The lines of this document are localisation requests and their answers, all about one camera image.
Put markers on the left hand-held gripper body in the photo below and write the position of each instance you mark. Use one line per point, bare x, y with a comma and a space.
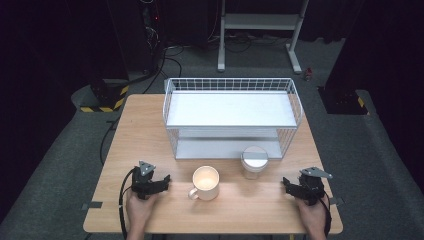
142, 183

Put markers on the person's right hand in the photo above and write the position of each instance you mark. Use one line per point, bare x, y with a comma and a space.
313, 216

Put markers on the black yellow striped base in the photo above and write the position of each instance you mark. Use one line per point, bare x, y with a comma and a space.
106, 96
343, 101

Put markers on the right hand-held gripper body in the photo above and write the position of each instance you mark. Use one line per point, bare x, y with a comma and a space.
311, 188

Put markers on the white metal stand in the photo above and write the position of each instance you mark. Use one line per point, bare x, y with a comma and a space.
260, 21

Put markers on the grey tape strip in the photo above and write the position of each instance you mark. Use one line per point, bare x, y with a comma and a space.
92, 205
336, 201

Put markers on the person's left hand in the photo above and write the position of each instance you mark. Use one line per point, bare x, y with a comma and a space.
141, 210

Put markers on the cream ceramic mug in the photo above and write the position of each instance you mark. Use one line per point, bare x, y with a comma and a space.
206, 183

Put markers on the small red floor object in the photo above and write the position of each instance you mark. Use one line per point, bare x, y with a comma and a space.
308, 74

